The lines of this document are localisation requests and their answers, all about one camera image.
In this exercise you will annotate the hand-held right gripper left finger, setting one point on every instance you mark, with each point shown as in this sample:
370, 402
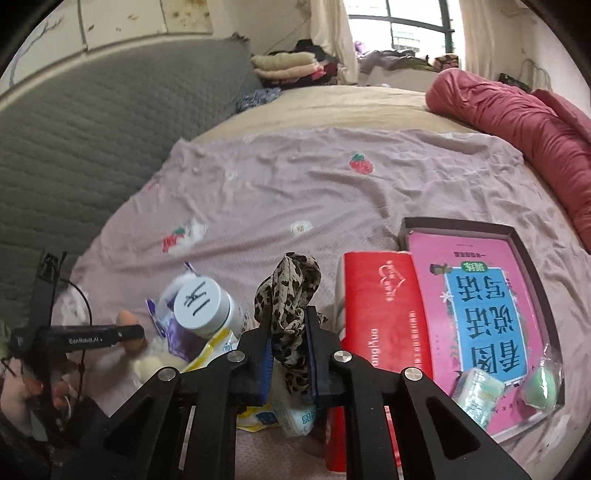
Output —
265, 369

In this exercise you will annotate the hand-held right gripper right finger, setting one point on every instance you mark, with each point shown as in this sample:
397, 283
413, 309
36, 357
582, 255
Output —
314, 360

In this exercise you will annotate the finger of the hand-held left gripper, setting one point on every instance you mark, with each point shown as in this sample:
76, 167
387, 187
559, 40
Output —
127, 333

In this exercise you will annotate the orange makeup sponge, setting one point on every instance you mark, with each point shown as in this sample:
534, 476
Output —
127, 318

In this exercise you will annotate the cream plush toy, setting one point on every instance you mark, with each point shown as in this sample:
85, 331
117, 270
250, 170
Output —
150, 367

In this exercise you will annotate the yellow and white packet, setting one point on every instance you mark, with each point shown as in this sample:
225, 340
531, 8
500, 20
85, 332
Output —
217, 348

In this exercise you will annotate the white tissue packet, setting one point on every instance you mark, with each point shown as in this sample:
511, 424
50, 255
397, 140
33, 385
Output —
295, 417

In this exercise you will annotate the leopard print cloth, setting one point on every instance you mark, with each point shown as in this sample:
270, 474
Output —
288, 295

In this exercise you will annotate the dark brown shallow box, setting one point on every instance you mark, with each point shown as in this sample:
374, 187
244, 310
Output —
528, 267

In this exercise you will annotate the white soft cloth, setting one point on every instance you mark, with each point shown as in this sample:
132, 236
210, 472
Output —
69, 304

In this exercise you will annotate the person's left hand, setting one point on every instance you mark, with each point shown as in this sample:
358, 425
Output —
18, 392

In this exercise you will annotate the purple and white packet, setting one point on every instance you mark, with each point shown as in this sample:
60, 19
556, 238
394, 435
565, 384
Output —
178, 341

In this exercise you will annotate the red cardboard box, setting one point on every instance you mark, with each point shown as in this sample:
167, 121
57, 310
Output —
383, 323

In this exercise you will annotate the white lidded plastic jar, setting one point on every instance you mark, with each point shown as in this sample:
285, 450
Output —
201, 302

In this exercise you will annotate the pink book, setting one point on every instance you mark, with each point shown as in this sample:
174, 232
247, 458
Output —
461, 300

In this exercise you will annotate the green tissue pack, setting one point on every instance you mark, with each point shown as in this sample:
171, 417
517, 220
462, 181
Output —
478, 394

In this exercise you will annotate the pink strawberry print sheet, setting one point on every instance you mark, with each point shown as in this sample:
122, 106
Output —
300, 184

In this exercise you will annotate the grey quilted headboard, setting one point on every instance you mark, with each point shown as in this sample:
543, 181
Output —
92, 138

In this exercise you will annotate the green makeup sponge in bag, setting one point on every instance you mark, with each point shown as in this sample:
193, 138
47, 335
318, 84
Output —
540, 385

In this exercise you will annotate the beige bedspread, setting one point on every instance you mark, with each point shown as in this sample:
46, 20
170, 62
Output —
346, 106

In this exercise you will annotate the blue patterned cloth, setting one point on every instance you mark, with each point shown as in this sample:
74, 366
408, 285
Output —
256, 98

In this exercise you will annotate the stack of folded clothes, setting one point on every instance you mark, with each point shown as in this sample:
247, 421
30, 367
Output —
281, 62

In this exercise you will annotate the red quilt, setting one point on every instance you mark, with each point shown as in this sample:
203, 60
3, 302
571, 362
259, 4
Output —
508, 120

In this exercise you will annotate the pile of loose clothes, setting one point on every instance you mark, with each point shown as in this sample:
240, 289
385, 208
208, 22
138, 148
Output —
397, 60

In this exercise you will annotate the cream curtain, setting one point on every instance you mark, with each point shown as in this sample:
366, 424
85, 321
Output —
480, 32
330, 27

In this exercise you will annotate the black small bag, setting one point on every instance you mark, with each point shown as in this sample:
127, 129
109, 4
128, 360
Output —
512, 81

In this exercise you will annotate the window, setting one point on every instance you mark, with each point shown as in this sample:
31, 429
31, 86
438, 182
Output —
415, 27

